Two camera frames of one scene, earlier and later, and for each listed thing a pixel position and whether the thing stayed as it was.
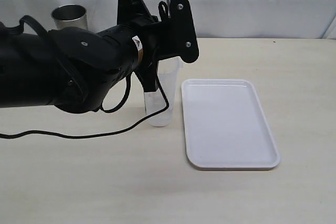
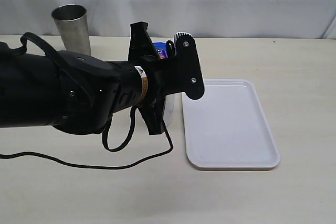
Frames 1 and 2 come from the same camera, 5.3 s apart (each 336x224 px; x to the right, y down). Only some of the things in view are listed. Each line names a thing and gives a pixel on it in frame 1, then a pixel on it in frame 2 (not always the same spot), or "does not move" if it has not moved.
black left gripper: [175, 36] → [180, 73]
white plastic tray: [226, 126] does not move
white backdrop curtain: [272, 5] does not move
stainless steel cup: [70, 16] does not move
